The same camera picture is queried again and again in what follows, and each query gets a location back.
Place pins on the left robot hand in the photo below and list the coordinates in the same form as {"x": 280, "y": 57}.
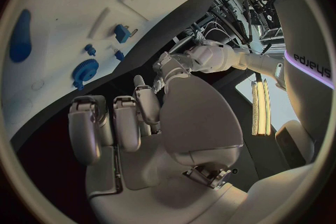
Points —
{"x": 170, "y": 62}

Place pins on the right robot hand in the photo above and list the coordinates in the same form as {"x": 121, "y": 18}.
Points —
{"x": 194, "y": 119}

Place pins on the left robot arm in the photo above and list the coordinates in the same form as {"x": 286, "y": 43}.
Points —
{"x": 223, "y": 56}

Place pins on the small blue plug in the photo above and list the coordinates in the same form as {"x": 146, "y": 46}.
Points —
{"x": 119, "y": 55}

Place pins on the blue block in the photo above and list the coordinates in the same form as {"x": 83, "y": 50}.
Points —
{"x": 121, "y": 33}

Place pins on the glowing light bar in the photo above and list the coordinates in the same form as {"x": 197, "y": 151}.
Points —
{"x": 260, "y": 106}

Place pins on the blue peg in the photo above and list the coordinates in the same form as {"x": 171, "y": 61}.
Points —
{"x": 90, "y": 49}

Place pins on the blue gear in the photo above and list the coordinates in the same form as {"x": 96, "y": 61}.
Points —
{"x": 85, "y": 71}

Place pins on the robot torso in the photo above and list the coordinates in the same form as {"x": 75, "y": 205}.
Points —
{"x": 301, "y": 43}

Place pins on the large blue teardrop part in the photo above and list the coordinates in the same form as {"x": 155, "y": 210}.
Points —
{"x": 20, "y": 39}

